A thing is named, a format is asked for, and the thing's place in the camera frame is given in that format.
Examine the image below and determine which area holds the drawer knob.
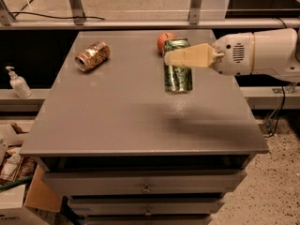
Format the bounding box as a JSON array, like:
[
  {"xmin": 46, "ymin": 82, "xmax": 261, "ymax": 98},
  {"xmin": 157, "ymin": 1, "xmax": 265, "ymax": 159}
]
[
  {"xmin": 144, "ymin": 208, "xmax": 152, "ymax": 217},
  {"xmin": 142, "ymin": 184, "xmax": 151, "ymax": 194}
]

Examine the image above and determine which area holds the grey drawer cabinet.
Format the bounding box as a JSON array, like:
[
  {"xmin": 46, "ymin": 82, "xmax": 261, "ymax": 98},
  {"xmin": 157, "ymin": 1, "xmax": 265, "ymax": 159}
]
[{"xmin": 21, "ymin": 31, "xmax": 267, "ymax": 225}]

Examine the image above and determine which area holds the white box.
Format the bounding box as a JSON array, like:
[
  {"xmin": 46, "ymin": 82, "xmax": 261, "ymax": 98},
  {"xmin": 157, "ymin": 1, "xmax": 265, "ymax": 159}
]
[{"xmin": 0, "ymin": 185, "xmax": 50, "ymax": 225}]

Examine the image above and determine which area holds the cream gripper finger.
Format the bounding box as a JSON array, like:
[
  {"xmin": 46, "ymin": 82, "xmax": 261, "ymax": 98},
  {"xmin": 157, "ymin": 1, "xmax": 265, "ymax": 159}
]
[{"xmin": 164, "ymin": 43, "xmax": 224, "ymax": 68}]

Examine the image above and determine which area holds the top drawer knob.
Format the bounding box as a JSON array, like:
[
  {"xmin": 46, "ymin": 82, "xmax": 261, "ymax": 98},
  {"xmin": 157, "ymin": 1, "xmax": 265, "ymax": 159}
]
[{"xmin": 142, "ymin": 184, "xmax": 151, "ymax": 194}]

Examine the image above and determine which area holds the white pump bottle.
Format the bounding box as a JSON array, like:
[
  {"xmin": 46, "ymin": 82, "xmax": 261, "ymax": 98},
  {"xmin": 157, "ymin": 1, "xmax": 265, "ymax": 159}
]
[{"xmin": 6, "ymin": 66, "xmax": 32, "ymax": 98}]

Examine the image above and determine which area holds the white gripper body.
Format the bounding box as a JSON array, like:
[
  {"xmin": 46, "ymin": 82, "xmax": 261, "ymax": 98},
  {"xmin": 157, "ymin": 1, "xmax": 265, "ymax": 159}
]
[{"xmin": 212, "ymin": 33, "xmax": 255, "ymax": 75}]

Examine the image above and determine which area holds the metal bracket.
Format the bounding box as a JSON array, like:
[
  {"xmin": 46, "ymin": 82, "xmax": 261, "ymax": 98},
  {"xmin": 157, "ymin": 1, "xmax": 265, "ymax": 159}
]
[
  {"xmin": 188, "ymin": 0, "xmax": 202, "ymax": 24},
  {"xmin": 0, "ymin": 0, "xmax": 16, "ymax": 26},
  {"xmin": 68, "ymin": 0, "xmax": 86, "ymax": 25}
]

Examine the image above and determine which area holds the black cable on ledge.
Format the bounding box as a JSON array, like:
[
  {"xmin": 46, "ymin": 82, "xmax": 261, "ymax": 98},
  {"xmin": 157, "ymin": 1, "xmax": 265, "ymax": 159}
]
[{"xmin": 8, "ymin": 10, "xmax": 107, "ymax": 22}]

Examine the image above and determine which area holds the red apple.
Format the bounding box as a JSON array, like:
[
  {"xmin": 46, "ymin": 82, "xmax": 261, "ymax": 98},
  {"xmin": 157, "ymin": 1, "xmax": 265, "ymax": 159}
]
[{"xmin": 157, "ymin": 32, "xmax": 177, "ymax": 53}]

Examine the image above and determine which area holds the far left metal bracket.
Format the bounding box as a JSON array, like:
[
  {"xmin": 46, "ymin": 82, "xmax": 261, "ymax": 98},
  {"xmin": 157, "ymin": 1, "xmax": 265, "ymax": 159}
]
[{"xmin": 0, "ymin": 0, "xmax": 16, "ymax": 26}]

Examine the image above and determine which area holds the black cable on floor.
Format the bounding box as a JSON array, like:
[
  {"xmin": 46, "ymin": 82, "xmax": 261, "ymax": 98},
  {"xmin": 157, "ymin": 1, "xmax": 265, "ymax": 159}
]
[{"xmin": 262, "ymin": 84, "xmax": 287, "ymax": 139}]

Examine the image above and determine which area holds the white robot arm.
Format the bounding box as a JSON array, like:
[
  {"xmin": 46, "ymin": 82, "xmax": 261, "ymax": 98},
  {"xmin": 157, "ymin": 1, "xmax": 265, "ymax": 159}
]
[{"xmin": 164, "ymin": 28, "xmax": 300, "ymax": 83}]

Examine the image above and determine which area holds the right metal bracket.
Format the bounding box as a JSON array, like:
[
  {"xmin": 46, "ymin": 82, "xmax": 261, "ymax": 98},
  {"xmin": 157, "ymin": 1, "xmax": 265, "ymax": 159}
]
[{"xmin": 188, "ymin": 0, "xmax": 202, "ymax": 24}]

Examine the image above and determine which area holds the gold brown soda can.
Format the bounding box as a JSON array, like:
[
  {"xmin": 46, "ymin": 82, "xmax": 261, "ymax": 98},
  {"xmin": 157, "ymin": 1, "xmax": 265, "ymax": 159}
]
[{"xmin": 75, "ymin": 41, "xmax": 111, "ymax": 72}]

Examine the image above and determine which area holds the cardboard box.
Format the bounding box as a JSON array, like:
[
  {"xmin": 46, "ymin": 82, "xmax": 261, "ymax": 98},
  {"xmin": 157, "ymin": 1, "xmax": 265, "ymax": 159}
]
[{"xmin": 0, "ymin": 122, "xmax": 64, "ymax": 213}]

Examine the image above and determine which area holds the green soda can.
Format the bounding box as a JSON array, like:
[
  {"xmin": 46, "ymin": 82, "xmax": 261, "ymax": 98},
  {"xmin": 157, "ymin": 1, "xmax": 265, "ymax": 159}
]
[{"xmin": 163, "ymin": 37, "xmax": 193, "ymax": 94}]

